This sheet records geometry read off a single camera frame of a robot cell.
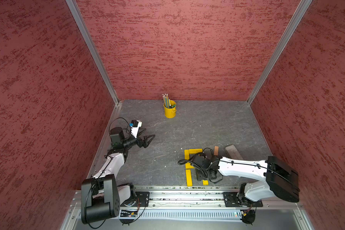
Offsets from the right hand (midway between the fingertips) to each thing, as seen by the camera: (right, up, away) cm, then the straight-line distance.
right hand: (202, 179), depth 82 cm
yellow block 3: (-8, +1, -1) cm, 8 cm away
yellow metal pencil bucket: (-20, +39, +23) cm, 50 cm away
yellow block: (-9, +12, +8) cm, 17 cm away
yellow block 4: (+1, -1, -3) cm, 3 cm away
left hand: (-32, +26, +1) cm, 41 cm away
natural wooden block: (+11, +14, +10) cm, 20 cm away
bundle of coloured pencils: (-23, +48, +21) cm, 57 cm away
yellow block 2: (-4, +14, +10) cm, 17 cm away
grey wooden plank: (+21, +13, +8) cm, 26 cm away
